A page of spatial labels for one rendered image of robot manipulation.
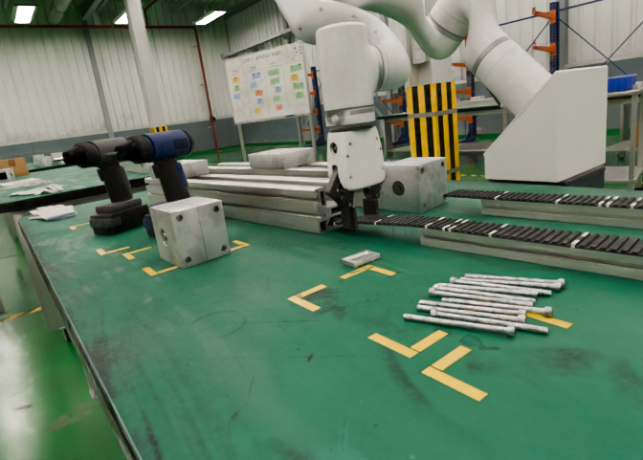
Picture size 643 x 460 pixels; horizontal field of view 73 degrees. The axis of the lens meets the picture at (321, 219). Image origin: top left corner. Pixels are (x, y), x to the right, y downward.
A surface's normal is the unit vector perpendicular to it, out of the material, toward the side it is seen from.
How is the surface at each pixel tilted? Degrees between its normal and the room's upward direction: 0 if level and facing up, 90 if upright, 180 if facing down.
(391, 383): 0
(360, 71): 90
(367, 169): 88
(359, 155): 90
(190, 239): 90
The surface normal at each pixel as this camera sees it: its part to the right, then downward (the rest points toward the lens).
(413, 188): -0.73, 0.25
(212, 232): 0.64, 0.11
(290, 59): -0.53, 0.27
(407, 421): -0.13, -0.96
